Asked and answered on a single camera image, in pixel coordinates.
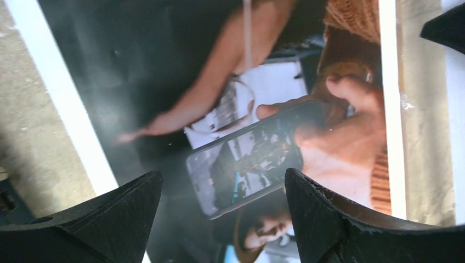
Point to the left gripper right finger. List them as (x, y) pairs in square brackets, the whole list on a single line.
[(332, 228)]

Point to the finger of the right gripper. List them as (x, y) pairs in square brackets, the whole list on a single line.
[(447, 29)]

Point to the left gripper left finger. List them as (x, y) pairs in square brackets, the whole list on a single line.
[(113, 227)]

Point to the printed photo with white border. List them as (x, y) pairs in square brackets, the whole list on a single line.
[(112, 66)]

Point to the wooden picture frame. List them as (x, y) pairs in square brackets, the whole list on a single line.
[(454, 68)]

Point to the black flat box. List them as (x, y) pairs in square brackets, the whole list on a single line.
[(13, 208)]

